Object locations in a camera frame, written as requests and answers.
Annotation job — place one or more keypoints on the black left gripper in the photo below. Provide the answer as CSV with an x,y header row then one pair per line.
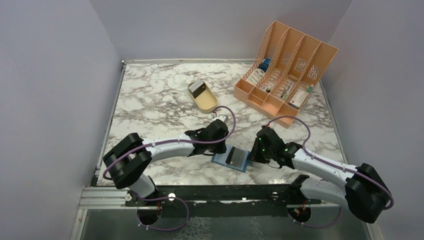
x,y
221,149

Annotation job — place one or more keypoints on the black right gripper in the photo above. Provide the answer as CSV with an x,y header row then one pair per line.
x,y
254,155

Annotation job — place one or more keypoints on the black credit card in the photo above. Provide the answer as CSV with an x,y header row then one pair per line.
x,y
239,158
229,158

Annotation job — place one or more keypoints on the blue card holder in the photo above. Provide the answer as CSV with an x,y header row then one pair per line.
x,y
221,158

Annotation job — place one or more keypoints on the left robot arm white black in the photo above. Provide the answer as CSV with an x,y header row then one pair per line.
x,y
126,162

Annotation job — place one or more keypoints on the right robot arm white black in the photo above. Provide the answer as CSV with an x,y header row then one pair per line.
x,y
357,188

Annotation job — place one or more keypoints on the stack of cards in tray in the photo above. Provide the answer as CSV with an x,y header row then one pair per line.
x,y
197,88

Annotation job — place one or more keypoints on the beige oval tray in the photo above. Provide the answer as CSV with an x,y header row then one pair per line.
x,y
205,102

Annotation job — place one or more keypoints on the white box in organizer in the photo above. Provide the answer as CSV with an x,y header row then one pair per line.
x,y
255,76

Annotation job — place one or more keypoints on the small items in organizer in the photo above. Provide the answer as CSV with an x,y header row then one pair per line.
x,y
267,87

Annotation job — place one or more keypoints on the red white medicine box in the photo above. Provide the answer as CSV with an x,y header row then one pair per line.
x,y
298,98

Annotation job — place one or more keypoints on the blue bottle in organizer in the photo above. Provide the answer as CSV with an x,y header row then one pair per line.
x,y
264,65

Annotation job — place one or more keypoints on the orange file organizer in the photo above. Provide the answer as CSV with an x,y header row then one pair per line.
x,y
298,61

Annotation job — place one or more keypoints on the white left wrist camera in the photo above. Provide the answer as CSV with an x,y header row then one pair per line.
x,y
222,117

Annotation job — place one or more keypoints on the black mounting rail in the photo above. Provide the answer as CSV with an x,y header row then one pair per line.
x,y
215,201

